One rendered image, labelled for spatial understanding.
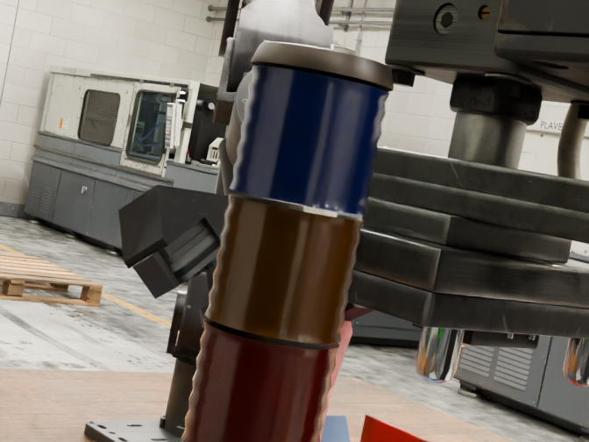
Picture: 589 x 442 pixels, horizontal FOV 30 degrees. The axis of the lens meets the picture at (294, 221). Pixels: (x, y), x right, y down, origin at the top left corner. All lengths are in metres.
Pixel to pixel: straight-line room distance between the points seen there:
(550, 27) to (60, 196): 10.98
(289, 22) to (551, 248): 0.28
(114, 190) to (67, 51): 2.43
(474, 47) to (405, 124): 9.70
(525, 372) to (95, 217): 5.44
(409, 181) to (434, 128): 9.39
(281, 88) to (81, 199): 10.69
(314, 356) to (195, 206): 0.37
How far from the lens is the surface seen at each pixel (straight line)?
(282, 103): 0.28
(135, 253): 0.66
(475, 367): 6.61
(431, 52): 0.56
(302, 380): 0.29
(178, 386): 0.99
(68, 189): 11.25
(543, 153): 6.47
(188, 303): 0.95
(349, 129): 0.28
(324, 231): 0.28
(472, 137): 0.57
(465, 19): 0.55
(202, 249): 0.65
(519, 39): 0.50
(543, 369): 6.29
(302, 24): 0.78
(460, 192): 0.54
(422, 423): 1.30
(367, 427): 0.99
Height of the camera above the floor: 1.17
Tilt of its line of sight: 3 degrees down
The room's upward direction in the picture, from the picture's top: 11 degrees clockwise
